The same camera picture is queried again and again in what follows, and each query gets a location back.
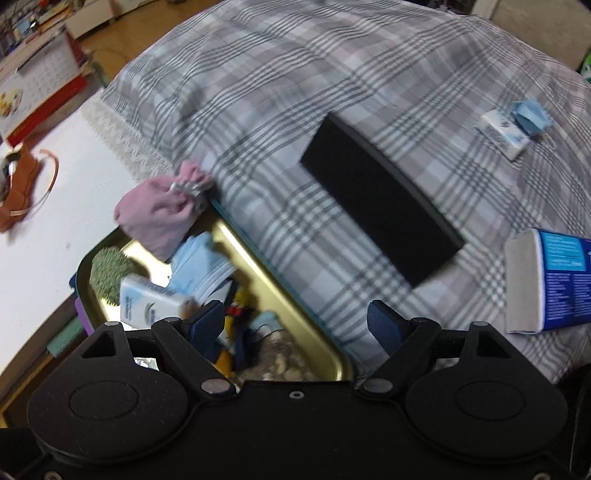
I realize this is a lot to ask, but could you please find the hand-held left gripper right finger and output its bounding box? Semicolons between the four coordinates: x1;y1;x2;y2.
356;299;514;400

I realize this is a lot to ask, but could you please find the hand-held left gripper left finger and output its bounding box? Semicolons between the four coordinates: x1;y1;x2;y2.
79;299;237;398

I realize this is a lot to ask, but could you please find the yellow and black soft toy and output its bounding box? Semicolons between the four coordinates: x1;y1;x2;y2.
213;282;260;372

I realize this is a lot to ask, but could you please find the gold metal tin tray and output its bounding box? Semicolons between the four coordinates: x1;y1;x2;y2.
75;198;355;384

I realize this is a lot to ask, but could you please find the blue snack packet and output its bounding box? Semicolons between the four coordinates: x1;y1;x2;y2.
245;311;324;382

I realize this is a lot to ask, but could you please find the green round fuzzy pad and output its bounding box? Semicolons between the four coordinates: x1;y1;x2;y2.
90;246;136;306

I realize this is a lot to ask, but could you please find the pink cloth pouch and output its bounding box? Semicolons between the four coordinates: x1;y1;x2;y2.
114;160;216;263

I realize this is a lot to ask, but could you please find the purple plastic board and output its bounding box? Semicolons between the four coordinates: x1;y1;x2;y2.
74;298;95;339

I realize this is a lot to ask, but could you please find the black rectangular pad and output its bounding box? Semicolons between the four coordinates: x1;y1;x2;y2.
300;112;465;288

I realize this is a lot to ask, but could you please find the green foam tube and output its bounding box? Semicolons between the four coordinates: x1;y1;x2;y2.
46;318;85;358

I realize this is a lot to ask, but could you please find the blue and grey box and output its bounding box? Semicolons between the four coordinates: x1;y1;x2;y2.
504;227;591;335

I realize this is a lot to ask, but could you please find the grey plaid blanket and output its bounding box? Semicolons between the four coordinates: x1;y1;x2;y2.
100;0;591;386

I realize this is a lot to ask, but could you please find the white lace cloth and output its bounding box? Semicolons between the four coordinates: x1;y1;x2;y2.
81;95;178;186

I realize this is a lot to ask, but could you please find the brown leather bag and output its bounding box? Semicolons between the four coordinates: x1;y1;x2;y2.
0;147;40;234

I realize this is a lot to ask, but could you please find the red desk calendar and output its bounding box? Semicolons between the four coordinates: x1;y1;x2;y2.
0;31;89;147

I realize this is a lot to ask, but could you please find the copper strap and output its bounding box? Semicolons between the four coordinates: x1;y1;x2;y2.
11;148;61;217

